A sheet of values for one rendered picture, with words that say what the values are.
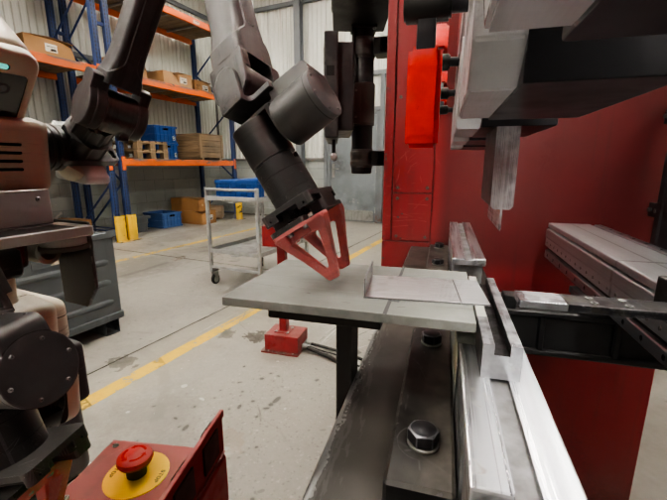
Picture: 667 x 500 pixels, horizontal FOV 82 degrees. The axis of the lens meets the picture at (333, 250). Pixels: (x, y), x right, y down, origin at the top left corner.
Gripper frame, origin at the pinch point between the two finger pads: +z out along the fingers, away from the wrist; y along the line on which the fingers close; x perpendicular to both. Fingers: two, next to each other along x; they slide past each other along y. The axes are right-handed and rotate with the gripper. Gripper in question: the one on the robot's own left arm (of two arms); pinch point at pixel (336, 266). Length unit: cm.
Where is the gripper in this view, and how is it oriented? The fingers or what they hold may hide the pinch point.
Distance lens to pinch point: 46.6
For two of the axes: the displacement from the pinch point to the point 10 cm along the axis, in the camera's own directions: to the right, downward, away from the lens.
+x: -8.2, 4.7, 3.2
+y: 2.6, -2.0, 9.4
